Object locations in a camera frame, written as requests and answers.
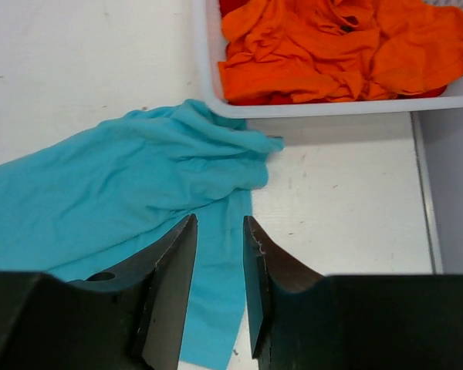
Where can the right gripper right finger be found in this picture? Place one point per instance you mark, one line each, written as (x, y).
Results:
(300, 319)

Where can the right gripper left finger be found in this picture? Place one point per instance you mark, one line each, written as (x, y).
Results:
(128, 316)

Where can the teal t shirt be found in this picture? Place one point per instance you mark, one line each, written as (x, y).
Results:
(104, 194)

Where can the orange t shirt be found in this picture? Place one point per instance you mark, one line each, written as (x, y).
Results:
(292, 52)

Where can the white plastic basket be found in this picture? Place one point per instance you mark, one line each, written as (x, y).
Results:
(209, 49)

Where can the aluminium rail frame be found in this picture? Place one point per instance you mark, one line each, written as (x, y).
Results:
(426, 194)

